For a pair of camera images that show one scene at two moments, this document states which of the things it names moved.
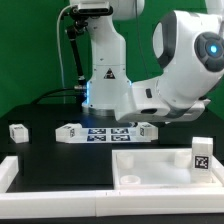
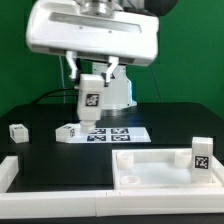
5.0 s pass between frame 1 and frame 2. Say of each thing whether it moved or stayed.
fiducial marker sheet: stayed
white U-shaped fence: stayed
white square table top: stayed
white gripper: moved
